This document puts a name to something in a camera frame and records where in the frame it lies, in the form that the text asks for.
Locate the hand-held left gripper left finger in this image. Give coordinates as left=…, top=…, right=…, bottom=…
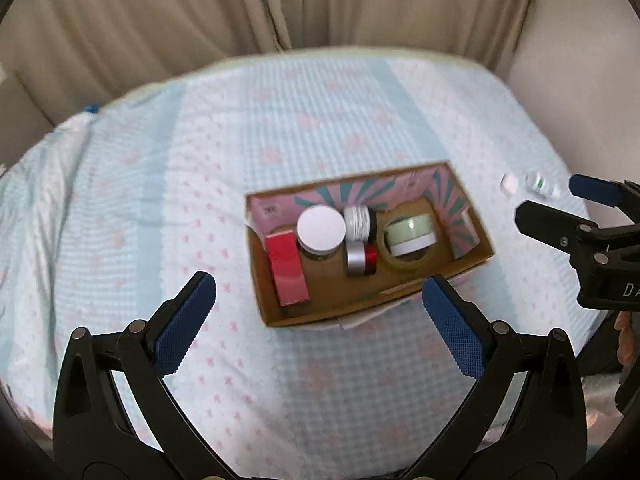
left=52, top=271, right=217, bottom=471

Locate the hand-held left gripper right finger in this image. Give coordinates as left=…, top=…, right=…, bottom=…
left=421, top=273, right=588, bottom=471

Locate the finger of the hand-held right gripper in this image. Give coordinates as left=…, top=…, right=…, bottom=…
left=515, top=200, right=609, bottom=267
left=570, top=174, right=640, bottom=224

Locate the small clear bottle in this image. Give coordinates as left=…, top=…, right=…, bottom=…
left=525, top=171, right=564, bottom=200

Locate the clear yellowish tape roll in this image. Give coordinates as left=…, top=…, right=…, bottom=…
left=376, top=220, right=439, bottom=272

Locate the green lid jar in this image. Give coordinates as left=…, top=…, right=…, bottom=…
left=384, top=213, right=437, bottom=258

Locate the pink printed cardboard box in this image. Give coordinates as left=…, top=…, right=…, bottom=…
left=244, top=160, right=496, bottom=331

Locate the silver and red cylinder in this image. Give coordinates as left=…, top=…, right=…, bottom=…
left=345, top=241, right=379, bottom=277

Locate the red rectangular box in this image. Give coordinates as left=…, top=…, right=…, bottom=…
left=265, top=232, right=311, bottom=307

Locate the white lid glass jar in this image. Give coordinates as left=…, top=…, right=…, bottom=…
left=296, top=205, right=347, bottom=261

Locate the person's right hand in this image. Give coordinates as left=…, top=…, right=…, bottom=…
left=616, top=312, right=640, bottom=367

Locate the blue and pink patterned bedsheet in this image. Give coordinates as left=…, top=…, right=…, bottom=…
left=0, top=52, right=601, bottom=461

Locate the light blue quilt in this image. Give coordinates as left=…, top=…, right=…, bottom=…
left=0, top=112, right=96, bottom=261

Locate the grey upholstered headboard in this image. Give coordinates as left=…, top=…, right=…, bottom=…
left=0, top=72, right=56, bottom=171

